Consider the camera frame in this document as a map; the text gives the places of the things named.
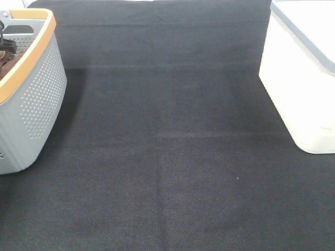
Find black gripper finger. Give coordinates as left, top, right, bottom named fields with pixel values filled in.
left=0, top=21, right=17, bottom=52

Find brown towels in basket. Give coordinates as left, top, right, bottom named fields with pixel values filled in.
left=0, top=50, right=26, bottom=80

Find grey perforated laundry basket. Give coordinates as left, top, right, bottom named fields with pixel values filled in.
left=1, top=8, right=67, bottom=174

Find black table cloth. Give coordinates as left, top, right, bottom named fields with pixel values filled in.
left=1, top=1, right=334, bottom=250

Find white plastic storage basket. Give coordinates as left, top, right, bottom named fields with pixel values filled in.
left=259, top=1, right=334, bottom=154

